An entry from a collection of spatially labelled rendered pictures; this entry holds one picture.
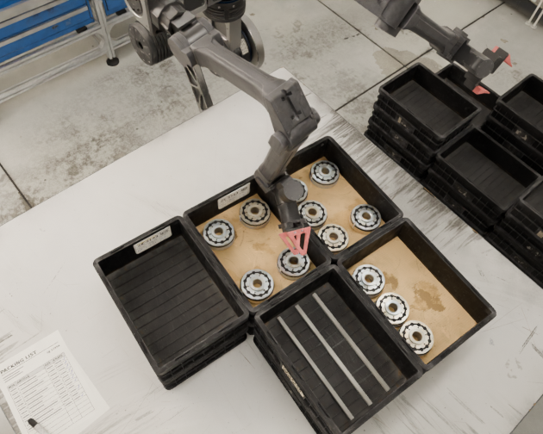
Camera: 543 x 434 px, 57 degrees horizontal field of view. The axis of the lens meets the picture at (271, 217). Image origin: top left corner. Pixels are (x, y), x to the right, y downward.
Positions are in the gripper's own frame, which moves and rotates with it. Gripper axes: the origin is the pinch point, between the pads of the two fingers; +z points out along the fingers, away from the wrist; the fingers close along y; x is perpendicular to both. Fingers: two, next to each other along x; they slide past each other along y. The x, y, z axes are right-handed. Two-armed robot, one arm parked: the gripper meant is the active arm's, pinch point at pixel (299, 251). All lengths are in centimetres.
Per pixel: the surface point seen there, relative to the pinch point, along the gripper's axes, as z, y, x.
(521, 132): -23, 69, -135
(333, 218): -6.6, 22.6, -19.4
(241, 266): 0.9, 17.7, 15.4
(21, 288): -10, 36, 86
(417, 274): 17.6, 10.5, -38.4
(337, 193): -14.7, 26.9, -24.5
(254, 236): -7.4, 22.2, 8.4
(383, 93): -57, 78, -76
